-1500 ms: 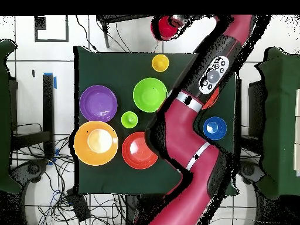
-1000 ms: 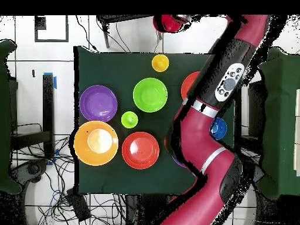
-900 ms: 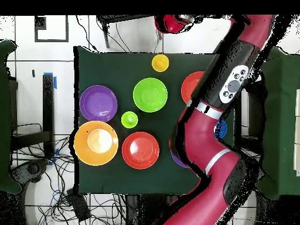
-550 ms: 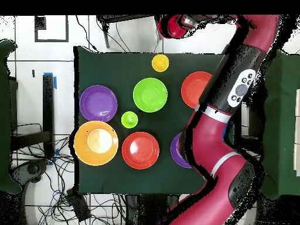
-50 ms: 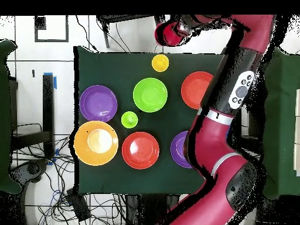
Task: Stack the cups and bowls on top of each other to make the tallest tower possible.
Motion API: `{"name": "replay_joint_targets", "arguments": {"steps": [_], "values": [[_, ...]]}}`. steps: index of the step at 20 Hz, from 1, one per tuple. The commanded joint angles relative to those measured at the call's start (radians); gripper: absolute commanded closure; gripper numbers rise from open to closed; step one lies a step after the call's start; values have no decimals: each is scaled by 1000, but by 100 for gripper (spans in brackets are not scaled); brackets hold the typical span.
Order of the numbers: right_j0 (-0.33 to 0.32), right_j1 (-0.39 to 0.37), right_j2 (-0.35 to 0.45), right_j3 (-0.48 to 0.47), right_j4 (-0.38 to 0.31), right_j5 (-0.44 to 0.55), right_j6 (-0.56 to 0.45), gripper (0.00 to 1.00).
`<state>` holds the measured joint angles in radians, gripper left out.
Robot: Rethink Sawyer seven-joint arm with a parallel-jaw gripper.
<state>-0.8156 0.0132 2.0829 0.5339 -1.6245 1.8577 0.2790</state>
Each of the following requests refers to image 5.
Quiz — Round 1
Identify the green plastic bowl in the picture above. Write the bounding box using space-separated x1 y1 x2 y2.
132 77 169 113

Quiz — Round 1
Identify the yellow plastic cup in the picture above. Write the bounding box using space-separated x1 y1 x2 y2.
151 54 170 73

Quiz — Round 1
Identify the red plastic cup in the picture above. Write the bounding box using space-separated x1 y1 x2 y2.
154 22 186 47

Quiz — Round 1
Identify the green plastic cup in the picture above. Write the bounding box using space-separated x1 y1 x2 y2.
121 111 139 129

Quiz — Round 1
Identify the orange-red plastic bowl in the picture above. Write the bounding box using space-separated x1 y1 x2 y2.
180 71 214 110
121 131 161 170

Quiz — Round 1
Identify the purple plastic bowl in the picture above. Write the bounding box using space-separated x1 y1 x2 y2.
170 130 193 169
79 84 118 123

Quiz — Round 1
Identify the large orange plastic bowl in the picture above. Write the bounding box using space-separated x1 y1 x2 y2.
73 120 120 166

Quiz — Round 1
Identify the dark green tablecloth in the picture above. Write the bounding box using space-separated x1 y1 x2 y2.
73 45 226 195

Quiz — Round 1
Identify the blue tape strip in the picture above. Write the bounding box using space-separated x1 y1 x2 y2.
43 71 57 90

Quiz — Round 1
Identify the black power adapter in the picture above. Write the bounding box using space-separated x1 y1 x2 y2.
65 188 91 222

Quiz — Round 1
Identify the neighbouring green table cloth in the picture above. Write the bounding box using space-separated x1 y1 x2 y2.
262 47 300 200
0 39 22 194

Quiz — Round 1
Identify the white box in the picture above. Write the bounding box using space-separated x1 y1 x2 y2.
294 88 300 177

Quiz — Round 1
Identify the black floor cable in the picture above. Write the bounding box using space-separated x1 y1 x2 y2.
75 15 98 52

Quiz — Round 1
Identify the black camera stand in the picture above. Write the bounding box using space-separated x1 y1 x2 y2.
96 15 166 49

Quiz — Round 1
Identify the black metal frame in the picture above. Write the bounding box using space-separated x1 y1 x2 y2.
10 74 55 158

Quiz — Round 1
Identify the tangle of floor cables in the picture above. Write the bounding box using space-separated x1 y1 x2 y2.
11 122 127 225

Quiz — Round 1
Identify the black square floor frame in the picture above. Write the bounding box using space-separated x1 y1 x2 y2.
34 15 69 43

